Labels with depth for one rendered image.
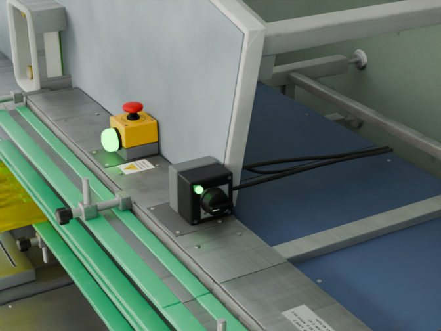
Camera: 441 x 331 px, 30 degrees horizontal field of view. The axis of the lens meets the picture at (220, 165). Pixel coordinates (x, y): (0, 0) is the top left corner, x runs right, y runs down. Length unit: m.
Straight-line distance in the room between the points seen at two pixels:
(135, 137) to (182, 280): 0.41
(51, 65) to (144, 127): 0.50
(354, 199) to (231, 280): 0.36
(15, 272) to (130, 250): 0.51
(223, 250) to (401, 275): 0.27
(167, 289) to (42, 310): 0.55
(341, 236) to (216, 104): 0.29
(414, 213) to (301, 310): 0.36
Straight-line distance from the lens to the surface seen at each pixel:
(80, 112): 1.83
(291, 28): 1.35
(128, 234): 1.38
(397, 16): 1.48
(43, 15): 1.97
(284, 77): 2.09
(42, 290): 1.79
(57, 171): 1.60
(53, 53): 2.00
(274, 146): 1.68
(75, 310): 1.72
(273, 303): 1.16
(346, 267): 1.29
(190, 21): 1.39
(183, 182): 1.33
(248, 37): 1.24
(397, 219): 1.40
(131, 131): 1.56
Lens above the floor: 1.37
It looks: 27 degrees down
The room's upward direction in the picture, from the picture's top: 104 degrees counter-clockwise
